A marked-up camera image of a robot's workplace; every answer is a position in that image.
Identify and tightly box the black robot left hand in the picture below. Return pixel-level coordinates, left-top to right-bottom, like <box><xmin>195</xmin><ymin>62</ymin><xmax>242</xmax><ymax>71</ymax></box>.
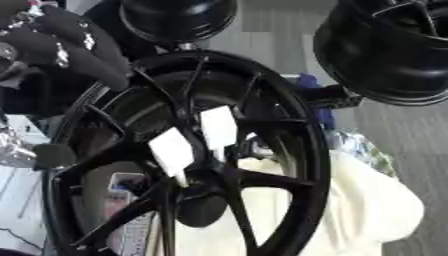
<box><xmin>0</xmin><ymin>0</ymin><xmax>133</xmax><ymax>92</ymax></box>

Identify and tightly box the black round wheel rim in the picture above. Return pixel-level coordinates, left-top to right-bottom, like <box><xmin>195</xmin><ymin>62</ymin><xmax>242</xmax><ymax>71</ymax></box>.
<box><xmin>117</xmin><ymin>0</ymin><xmax>240</xmax><ymax>45</ymax></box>

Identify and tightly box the white pin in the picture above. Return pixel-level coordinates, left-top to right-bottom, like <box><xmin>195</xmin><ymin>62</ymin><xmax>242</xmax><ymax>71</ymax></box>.
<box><xmin>197</xmin><ymin>105</ymin><xmax>240</xmax><ymax>163</ymax></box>
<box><xmin>147</xmin><ymin>127</ymin><xmax>196</xmax><ymax>188</ymax></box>

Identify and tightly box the black spoked wheel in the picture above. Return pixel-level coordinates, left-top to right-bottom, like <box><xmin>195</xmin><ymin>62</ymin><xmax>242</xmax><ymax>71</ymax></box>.
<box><xmin>40</xmin><ymin>49</ymin><xmax>333</xmax><ymax>256</ymax></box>

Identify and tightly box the large black wheel rim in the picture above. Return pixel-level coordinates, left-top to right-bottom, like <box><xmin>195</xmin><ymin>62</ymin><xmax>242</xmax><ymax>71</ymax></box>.
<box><xmin>311</xmin><ymin>0</ymin><xmax>448</xmax><ymax>107</ymax></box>

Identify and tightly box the blue object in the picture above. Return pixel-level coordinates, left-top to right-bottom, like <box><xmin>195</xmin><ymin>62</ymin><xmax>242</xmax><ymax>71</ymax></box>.
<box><xmin>294</xmin><ymin>73</ymin><xmax>338</xmax><ymax>130</ymax></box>

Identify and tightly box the crumpled silver foil bundle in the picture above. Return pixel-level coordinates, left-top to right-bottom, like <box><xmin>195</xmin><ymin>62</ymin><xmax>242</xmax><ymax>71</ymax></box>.
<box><xmin>323</xmin><ymin>129</ymin><xmax>399</xmax><ymax>178</ymax></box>

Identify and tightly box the cream white cloth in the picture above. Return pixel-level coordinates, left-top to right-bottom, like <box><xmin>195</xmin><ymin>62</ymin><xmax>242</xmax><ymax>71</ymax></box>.
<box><xmin>145</xmin><ymin>149</ymin><xmax>427</xmax><ymax>256</ymax></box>

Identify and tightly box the black bracket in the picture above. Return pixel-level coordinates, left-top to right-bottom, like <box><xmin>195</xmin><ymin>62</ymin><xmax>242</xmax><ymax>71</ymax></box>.
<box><xmin>302</xmin><ymin>84</ymin><xmax>364</xmax><ymax>109</ymax></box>

